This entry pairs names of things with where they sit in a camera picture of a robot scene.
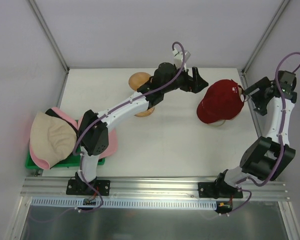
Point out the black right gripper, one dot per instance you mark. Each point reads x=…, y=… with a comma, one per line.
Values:
x=260, y=94

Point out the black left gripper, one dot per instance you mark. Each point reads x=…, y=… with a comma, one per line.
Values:
x=192, y=81

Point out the dark red cap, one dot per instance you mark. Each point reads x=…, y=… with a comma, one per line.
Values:
x=220, y=102

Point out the pink cap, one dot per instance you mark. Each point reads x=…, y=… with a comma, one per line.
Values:
x=112, y=145

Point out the beige sport cap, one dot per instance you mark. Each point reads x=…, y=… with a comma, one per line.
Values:
x=242, y=94

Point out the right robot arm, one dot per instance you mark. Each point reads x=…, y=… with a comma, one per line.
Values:
x=270, y=154

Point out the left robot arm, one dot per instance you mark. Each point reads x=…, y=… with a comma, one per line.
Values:
x=94, y=128

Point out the wooden hat stand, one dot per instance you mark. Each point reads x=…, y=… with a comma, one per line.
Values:
x=135, y=81

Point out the green plastic tray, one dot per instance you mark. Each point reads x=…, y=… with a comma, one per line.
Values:
x=71, y=161

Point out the pink black-trimmed hat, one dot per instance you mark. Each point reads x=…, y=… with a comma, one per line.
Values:
x=57, y=113

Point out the beige bucket hat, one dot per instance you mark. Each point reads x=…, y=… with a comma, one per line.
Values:
x=51, y=138

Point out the gold wire sphere stand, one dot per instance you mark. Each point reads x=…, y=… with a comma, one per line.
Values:
x=218, y=123

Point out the right aluminium frame post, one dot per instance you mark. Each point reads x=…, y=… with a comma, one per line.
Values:
x=265, y=35

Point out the aluminium frame post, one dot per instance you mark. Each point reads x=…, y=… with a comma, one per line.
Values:
x=44, y=26
x=265, y=35

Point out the aluminium rail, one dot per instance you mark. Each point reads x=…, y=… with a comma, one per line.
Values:
x=165, y=188

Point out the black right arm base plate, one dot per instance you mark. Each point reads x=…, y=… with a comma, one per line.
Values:
x=207, y=190

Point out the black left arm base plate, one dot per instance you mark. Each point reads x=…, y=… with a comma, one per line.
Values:
x=77, y=187

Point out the white slotted cable duct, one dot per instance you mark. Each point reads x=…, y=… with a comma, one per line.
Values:
x=122, y=203

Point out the left aluminium frame post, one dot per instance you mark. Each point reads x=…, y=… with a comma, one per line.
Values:
x=44, y=26

